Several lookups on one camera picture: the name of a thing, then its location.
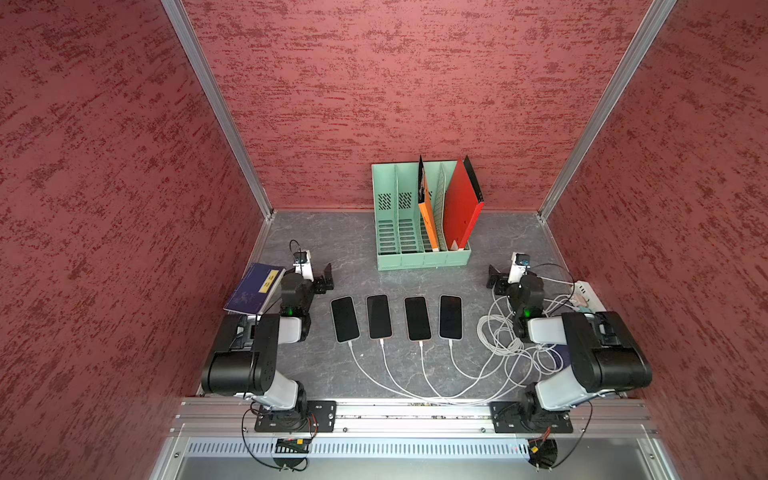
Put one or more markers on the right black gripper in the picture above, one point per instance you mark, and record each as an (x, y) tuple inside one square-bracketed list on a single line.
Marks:
[(500, 282)]

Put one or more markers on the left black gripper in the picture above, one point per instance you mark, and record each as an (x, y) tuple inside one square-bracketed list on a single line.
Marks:
[(320, 282)]

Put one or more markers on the black phone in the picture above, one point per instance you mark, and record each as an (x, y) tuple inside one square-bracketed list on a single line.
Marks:
[(379, 318), (345, 319), (417, 319), (450, 317)]

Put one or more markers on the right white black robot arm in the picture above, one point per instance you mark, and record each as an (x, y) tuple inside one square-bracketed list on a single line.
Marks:
[(604, 356)]

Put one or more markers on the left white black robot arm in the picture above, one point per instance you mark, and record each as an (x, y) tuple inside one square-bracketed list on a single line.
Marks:
[(270, 307)]

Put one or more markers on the red folder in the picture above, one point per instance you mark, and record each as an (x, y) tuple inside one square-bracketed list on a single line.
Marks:
[(463, 203)]

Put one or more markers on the left purple book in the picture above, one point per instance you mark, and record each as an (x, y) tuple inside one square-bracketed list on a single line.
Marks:
[(256, 288)]

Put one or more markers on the green file organizer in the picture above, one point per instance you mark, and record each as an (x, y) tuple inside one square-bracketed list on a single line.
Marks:
[(401, 238)]

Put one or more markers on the grey patterned folder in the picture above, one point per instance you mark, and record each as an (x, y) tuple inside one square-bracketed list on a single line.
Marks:
[(438, 206)]

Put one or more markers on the white power strip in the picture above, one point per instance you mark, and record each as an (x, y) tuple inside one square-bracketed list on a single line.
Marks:
[(585, 298)]

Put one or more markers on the orange folder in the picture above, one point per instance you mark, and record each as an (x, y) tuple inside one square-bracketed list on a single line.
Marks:
[(425, 207)]

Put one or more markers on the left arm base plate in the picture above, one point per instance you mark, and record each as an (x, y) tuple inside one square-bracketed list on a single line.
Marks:
[(316, 416)]

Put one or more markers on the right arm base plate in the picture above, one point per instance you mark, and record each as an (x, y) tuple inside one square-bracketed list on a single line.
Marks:
[(515, 417)]

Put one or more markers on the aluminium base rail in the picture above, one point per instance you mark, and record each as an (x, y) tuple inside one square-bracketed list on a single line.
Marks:
[(586, 440)]

